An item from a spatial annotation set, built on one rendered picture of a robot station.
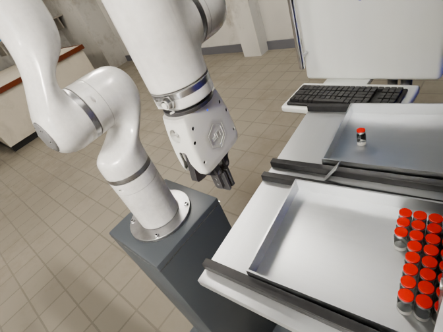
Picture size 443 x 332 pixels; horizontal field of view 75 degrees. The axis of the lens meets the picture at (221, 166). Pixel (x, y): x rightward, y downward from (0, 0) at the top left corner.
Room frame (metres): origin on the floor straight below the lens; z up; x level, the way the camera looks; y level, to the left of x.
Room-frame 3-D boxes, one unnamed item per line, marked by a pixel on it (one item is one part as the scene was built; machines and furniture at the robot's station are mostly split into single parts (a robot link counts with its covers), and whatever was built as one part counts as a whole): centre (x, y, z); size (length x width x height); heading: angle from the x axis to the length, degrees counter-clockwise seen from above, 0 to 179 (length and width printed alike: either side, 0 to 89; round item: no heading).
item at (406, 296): (0.23, -0.23, 0.90); 0.18 x 0.02 x 0.05; 133
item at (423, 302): (0.22, -0.25, 0.90); 0.18 x 0.02 x 0.05; 133
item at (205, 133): (0.39, 0.01, 1.21); 0.10 x 0.07 x 0.11; 132
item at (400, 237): (0.27, -0.24, 0.90); 0.02 x 0.02 x 0.05
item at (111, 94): (0.67, 0.20, 1.16); 0.19 x 0.12 x 0.24; 129
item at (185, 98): (0.39, 0.01, 1.27); 0.09 x 0.08 x 0.03; 132
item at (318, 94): (0.92, -0.52, 0.82); 0.40 x 0.14 x 0.02; 35
